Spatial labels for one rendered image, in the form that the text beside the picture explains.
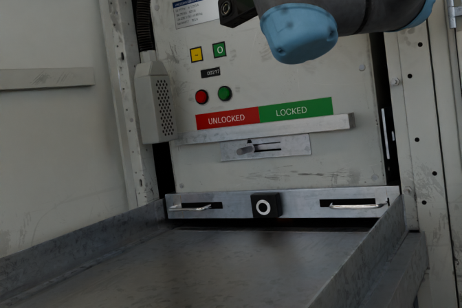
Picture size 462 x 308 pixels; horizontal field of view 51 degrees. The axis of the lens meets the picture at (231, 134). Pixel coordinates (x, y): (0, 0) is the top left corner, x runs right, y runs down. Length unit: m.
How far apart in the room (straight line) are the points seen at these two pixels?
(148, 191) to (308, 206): 0.39
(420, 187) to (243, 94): 0.40
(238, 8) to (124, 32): 0.48
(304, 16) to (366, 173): 0.51
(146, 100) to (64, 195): 0.27
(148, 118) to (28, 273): 0.38
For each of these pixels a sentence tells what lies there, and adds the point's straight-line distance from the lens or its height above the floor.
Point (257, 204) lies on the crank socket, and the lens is 1.02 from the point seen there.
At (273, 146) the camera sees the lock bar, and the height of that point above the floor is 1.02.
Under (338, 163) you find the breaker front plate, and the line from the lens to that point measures 0.98.
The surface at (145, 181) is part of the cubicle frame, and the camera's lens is 1.17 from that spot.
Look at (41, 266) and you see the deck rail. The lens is 0.94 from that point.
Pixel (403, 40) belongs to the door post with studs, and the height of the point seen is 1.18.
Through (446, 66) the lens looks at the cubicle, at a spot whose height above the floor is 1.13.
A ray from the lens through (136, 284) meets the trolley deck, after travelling 0.83.
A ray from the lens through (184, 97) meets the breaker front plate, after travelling 1.12.
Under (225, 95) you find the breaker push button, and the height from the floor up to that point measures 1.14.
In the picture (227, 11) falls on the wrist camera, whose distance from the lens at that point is 0.76.
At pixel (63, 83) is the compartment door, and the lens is 1.11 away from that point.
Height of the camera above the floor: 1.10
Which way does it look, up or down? 3 degrees down
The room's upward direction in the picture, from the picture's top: 8 degrees counter-clockwise
